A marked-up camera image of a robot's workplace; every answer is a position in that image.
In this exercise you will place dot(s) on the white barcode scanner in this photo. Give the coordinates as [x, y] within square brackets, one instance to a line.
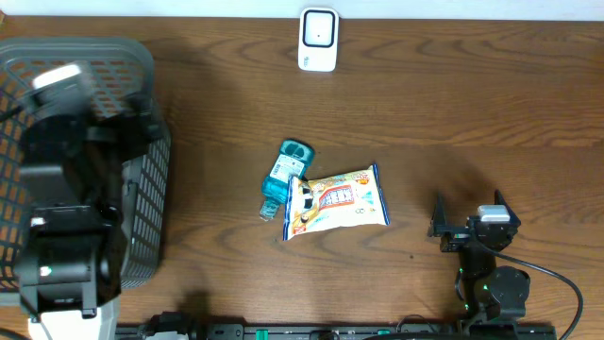
[318, 40]

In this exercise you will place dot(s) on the yellow snack bag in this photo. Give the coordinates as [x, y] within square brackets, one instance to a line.
[340, 201]

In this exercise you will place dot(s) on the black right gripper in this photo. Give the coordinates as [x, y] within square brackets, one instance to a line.
[456, 235]

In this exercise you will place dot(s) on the teal mouthwash bottle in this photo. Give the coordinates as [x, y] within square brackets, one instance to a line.
[293, 160]

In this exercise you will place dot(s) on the grey plastic basket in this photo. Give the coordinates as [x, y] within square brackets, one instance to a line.
[119, 66]

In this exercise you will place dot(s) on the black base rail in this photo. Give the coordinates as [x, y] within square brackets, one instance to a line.
[405, 331]

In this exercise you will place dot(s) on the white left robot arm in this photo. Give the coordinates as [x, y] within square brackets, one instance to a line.
[98, 193]

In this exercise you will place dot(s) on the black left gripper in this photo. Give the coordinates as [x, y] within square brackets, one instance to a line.
[133, 143]

